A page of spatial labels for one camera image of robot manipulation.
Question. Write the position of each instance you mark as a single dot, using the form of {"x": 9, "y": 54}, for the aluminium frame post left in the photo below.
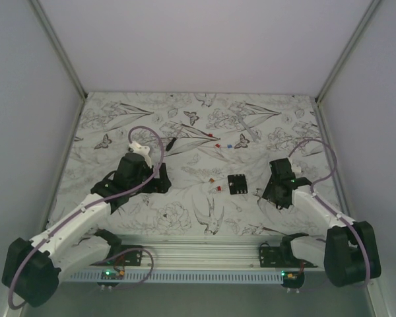
{"x": 57, "y": 46}

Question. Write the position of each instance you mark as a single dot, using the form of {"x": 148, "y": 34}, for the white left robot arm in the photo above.
{"x": 34, "y": 268}

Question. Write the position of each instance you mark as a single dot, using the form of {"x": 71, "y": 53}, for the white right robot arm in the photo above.
{"x": 347, "y": 249}

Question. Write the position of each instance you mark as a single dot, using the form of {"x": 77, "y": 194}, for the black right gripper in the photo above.
{"x": 268, "y": 194}

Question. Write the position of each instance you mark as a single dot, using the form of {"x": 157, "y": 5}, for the controller board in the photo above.
{"x": 293, "y": 280}
{"x": 110, "y": 279}

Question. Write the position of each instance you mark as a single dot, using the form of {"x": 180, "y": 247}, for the black fuse box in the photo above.
{"x": 237, "y": 184}

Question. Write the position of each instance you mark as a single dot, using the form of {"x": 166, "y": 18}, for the black mounting plate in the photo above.
{"x": 124, "y": 255}
{"x": 280, "y": 256}

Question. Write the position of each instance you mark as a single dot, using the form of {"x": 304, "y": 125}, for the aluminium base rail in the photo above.
{"x": 206, "y": 254}

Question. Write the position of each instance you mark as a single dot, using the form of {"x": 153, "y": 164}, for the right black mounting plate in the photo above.
{"x": 280, "y": 256}

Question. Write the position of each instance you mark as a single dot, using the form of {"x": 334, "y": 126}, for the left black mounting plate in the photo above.
{"x": 124, "y": 255}

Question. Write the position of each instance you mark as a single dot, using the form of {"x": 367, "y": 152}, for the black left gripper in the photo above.
{"x": 158, "y": 185}

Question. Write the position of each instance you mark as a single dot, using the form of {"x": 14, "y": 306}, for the left controller board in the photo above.
{"x": 110, "y": 279}

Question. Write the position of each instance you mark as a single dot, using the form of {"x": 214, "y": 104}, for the aluminium frame post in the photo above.
{"x": 349, "y": 48}
{"x": 57, "y": 46}

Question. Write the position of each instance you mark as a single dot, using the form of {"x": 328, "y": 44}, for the right controller board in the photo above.
{"x": 293, "y": 280}

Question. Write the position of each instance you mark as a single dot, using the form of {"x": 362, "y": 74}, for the white slotted cable duct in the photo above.
{"x": 187, "y": 276}

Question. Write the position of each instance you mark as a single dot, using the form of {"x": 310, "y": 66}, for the aluminium frame post right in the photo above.
{"x": 349, "y": 48}

